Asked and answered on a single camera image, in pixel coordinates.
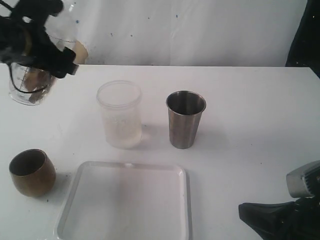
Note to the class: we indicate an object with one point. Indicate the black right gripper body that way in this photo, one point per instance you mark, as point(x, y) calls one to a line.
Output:
point(303, 223)

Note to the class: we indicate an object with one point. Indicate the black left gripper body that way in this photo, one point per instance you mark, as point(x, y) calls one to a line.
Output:
point(25, 44)

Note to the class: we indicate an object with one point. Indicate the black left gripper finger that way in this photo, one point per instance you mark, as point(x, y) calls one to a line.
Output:
point(61, 63)
point(37, 10)

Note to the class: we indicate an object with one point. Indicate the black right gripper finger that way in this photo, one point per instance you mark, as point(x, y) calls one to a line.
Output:
point(265, 219)

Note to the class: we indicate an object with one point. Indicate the coins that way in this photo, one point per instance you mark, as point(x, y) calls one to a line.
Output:
point(37, 80)

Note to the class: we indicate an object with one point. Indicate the clear graduated shaker cup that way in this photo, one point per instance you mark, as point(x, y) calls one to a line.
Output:
point(62, 31)

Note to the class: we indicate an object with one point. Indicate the brown wooden cup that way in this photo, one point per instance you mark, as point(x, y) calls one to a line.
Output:
point(32, 172)

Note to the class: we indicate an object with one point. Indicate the stainless steel tumbler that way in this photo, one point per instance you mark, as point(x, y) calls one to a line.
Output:
point(185, 109)

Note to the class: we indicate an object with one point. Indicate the frosted plastic container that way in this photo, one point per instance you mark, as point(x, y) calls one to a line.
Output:
point(119, 103)

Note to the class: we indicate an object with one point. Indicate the white plastic tray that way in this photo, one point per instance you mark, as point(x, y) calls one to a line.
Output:
point(125, 201)

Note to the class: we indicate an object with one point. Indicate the dark object right background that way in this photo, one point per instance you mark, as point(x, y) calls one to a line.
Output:
point(305, 47)

